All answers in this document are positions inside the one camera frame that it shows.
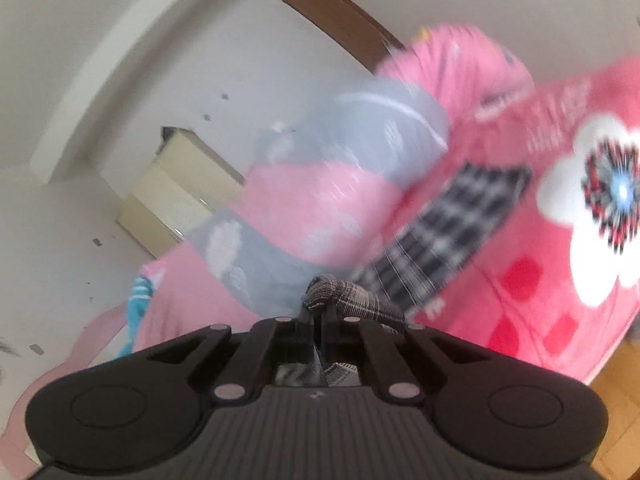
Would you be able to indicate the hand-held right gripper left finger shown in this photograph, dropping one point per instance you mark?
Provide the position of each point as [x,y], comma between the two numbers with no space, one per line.
[295,332]

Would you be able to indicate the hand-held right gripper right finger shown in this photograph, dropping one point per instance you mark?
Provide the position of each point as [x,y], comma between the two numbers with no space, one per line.
[345,332]

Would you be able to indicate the black white plaid pants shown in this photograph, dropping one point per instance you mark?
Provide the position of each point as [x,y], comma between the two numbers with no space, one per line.
[450,220]

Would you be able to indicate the pink grey floral quilt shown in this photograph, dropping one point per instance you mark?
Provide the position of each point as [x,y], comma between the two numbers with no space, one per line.
[310,200]

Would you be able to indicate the teal cartoon print cloth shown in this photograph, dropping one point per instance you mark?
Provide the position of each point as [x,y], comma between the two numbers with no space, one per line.
[137,300]

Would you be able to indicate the beige cabinet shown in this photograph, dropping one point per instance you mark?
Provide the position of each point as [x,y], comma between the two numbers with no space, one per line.
[170,195]

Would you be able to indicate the pink fleece flower blanket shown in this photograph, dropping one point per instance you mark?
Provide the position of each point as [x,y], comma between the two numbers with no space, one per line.
[550,310]

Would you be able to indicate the brown wooden door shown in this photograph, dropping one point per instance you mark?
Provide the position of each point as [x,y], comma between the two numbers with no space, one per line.
[330,5]

